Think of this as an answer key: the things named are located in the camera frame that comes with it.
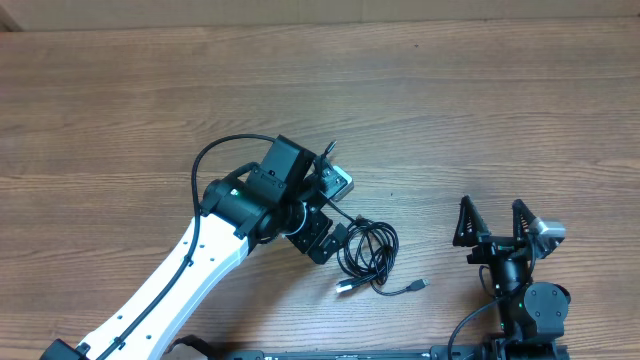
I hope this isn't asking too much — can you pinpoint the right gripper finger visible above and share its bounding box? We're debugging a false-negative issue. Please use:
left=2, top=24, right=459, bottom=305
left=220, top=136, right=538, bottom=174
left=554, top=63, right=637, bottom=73
left=512, top=199, right=536, bottom=240
left=452, top=195, right=491, bottom=247

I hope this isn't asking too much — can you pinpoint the black USB cable long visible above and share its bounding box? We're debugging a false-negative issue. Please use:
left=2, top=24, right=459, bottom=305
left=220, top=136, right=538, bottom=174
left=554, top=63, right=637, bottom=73
left=314, top=140, right=401, bottom=291

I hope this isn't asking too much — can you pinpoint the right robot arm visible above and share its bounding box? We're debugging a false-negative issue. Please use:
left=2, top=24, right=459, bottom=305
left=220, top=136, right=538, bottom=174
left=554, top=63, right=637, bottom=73
left=445, top=195, right=571, bottom=360

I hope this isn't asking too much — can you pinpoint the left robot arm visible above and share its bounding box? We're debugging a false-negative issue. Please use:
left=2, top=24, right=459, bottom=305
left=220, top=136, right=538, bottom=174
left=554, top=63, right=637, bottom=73
left=42, top=136, right=354, bottom=360

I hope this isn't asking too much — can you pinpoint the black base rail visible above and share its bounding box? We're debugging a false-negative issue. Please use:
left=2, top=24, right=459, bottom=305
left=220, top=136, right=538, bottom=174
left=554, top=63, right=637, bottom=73
left=164, top=334, right=571, bottom=360

